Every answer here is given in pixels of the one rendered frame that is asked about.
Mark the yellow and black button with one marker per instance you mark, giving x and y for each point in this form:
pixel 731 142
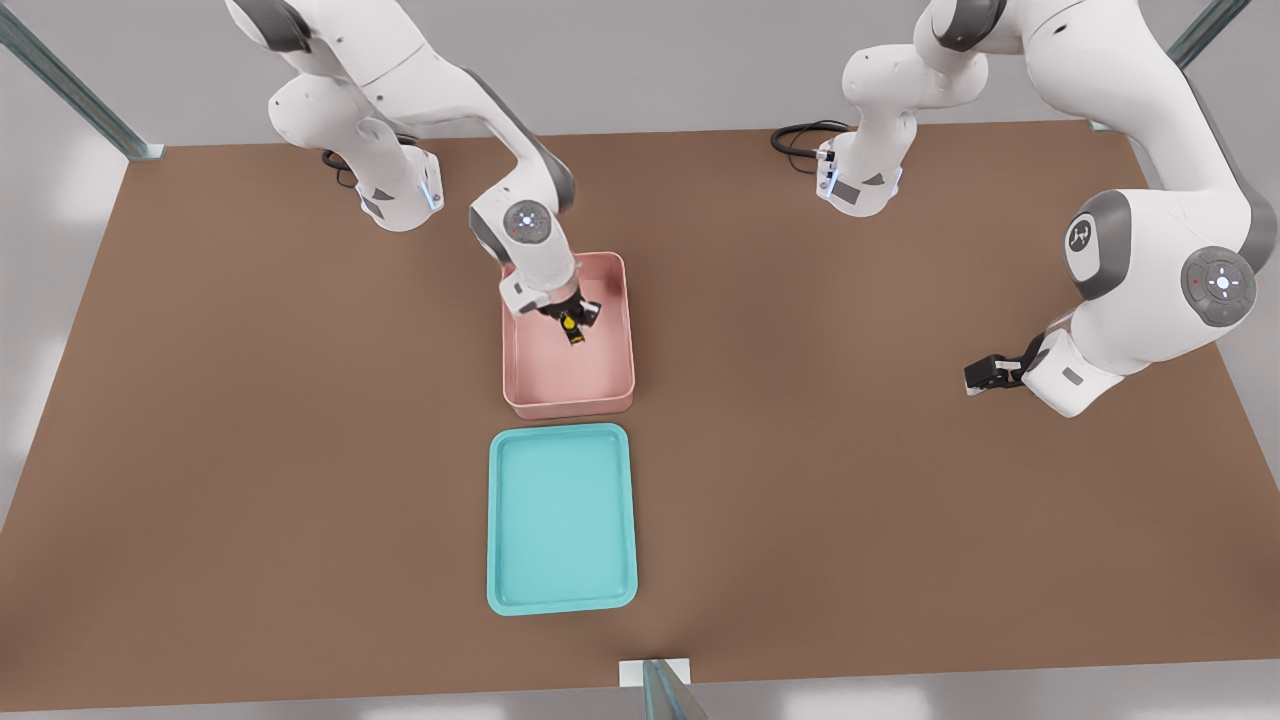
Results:
pixel 572 326

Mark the pink rectangular box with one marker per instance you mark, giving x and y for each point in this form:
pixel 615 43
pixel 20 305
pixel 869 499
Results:
pixel 570 385

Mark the pale blue-green tray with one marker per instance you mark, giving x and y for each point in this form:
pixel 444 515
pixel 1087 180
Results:
pixel 562 520

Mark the silver frame post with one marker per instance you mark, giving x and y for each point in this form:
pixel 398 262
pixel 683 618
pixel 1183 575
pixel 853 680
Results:
pixel 662 690
pixel 75 90
pixel 1205 28

